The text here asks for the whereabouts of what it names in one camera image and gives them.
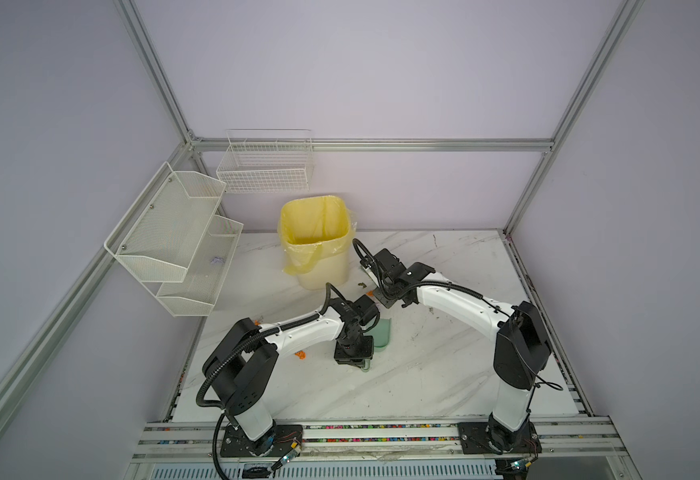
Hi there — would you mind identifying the green dustpan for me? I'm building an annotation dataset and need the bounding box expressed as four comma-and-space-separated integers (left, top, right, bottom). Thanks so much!
359, 317, 391, 372

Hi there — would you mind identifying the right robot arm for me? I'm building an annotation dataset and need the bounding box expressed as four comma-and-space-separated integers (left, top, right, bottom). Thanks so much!
352, 239, 563, 454

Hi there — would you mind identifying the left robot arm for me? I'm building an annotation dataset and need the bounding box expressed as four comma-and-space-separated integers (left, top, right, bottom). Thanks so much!
195, 283, 381, 457

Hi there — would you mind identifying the cream trash bin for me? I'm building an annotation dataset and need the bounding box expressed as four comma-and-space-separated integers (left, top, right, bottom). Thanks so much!
294, 243, 352, 290

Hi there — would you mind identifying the yellow bin liner bag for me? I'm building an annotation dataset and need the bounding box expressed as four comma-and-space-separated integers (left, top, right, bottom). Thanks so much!
277, 195, 357, 276

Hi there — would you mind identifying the lower white mesh shelf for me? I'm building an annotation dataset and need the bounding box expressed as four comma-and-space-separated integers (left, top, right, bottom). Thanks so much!
157, 215, 244, 317

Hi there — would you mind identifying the white mesh shelf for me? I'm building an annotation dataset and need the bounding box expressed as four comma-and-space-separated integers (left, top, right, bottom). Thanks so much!
104, 163, 226, 283
157, 215, 244, 317

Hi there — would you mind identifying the upper white mesh shelf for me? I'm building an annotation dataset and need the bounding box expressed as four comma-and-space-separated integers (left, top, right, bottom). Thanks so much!
104, 163, 226, 283

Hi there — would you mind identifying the white wire wall basket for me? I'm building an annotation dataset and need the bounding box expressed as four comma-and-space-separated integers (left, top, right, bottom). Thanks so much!
216, 129, 315, 194

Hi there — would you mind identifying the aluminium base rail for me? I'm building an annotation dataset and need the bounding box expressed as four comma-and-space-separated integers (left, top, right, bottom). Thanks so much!
125, 415, 641, 479

